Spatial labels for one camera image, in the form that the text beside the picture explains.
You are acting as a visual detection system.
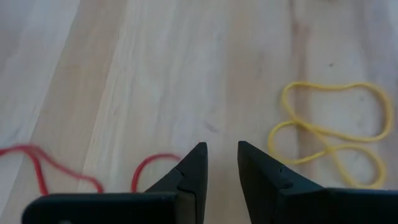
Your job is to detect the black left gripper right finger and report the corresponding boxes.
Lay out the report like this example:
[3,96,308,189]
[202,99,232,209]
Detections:
[238,140,398,224]

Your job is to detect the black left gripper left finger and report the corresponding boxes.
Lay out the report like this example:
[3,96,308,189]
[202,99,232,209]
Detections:
[21,142,208,224]

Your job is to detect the yellow rubber band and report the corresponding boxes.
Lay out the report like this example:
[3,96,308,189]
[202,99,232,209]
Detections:
[267,80,395,190]

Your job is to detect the red rubber band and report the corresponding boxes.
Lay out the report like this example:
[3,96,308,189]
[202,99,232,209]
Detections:
[0,144,183,195]

